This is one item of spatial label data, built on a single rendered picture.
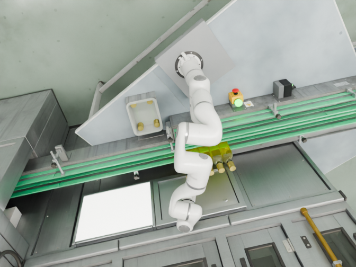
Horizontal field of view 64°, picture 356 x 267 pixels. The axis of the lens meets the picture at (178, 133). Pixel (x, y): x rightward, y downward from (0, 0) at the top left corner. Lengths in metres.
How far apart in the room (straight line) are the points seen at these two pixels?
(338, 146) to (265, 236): 1.12
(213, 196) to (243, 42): 0.85
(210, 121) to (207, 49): 0.57
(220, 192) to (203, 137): 0.57
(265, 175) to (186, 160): 0.77
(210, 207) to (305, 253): 0.47
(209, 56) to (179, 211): 0.82
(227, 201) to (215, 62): 0.74
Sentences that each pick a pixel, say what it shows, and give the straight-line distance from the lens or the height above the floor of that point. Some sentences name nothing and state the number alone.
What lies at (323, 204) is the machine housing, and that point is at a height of 1.39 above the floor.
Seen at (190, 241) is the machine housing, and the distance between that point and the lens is 1.46.
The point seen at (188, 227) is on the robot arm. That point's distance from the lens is 1.30.
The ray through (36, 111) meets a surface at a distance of 2.18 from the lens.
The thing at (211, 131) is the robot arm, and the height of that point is 1.38.
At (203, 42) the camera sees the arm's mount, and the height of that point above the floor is 0.80.
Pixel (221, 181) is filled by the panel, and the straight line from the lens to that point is 1.65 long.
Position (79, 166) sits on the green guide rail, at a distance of 1.78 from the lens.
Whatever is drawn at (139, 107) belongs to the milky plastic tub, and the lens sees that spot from 1.69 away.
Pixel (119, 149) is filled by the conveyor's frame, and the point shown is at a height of 0.85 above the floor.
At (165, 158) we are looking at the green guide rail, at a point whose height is 0.91.
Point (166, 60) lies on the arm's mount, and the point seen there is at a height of 0.80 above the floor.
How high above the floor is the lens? 2.26
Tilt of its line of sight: 56 degrees down
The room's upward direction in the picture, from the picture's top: 167 degrees clockwise
